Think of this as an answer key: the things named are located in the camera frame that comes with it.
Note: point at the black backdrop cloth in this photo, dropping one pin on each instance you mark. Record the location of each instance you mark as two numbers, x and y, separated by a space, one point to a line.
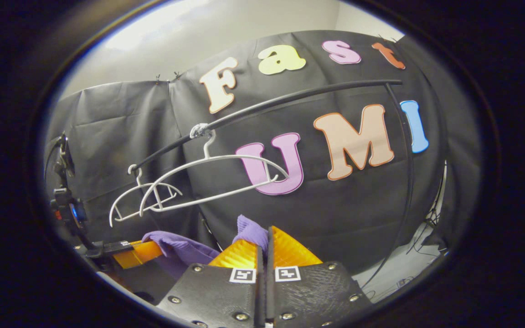
121 127

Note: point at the white plastic hanger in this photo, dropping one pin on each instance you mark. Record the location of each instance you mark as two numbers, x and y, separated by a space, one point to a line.
138 175
206 148

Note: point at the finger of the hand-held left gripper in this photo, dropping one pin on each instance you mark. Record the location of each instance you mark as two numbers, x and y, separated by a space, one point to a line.
139 255

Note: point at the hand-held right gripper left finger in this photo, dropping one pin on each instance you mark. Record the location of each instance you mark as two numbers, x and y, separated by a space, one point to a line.
217 296

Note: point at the black clothes rack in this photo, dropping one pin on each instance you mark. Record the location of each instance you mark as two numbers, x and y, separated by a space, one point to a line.
290 98

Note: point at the purple shirt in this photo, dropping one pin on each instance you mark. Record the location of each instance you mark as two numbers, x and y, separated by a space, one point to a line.
180 250

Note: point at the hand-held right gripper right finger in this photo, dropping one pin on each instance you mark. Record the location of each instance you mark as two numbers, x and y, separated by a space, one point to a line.
312 296

